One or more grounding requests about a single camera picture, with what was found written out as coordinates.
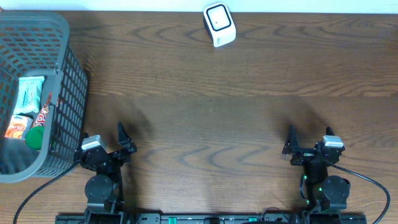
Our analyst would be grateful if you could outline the orange tissue packet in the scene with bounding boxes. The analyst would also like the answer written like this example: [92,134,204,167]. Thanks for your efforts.
[5,115,33,140]

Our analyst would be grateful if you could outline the green lid jar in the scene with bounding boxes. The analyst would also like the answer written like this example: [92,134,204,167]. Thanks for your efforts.
[25,126,45,151]

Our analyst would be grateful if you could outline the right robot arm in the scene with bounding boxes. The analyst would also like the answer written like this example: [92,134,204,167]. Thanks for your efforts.
[282,125,351,223]

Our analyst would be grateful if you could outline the grey plastic mesh basket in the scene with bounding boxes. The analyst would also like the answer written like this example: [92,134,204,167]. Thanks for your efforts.
[1,11,89,183]

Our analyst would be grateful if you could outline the white barcode scanner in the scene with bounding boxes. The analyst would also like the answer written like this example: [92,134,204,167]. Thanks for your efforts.
[203,2,236,48]

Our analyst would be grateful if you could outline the red Top chocolate bar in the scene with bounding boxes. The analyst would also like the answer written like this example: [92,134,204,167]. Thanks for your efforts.
[32,92,52,128]

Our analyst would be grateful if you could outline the teal snack packet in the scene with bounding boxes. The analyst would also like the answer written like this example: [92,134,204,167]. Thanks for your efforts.
[14,76,45,114]

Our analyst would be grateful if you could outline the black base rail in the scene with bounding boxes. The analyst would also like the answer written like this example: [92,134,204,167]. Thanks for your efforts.
[55,212,368,224]

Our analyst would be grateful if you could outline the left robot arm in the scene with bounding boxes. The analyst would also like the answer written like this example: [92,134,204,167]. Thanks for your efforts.
[74,122,137,224]

